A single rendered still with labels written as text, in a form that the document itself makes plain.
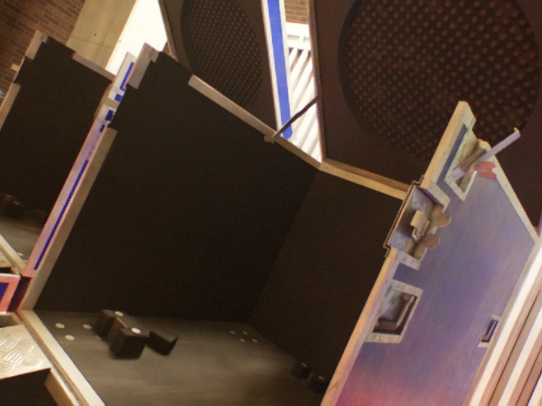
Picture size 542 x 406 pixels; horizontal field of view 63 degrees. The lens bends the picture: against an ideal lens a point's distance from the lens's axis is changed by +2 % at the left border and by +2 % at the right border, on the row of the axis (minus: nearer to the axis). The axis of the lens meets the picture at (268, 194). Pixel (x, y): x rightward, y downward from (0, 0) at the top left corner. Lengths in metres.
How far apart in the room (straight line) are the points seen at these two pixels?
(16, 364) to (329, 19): 1.40
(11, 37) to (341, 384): 6.31
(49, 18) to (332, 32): 5.46
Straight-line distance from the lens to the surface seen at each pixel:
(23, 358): 1.18
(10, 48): 6.69
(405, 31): 1.61
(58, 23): 6.89
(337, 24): 1.70
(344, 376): 0.69
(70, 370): 1.16
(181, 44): 2.53
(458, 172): 0.78
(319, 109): 1.85
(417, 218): 0.63
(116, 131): 1.28
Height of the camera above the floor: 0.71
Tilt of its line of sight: 1 degrees up
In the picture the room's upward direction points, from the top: 25 degrees clockwise
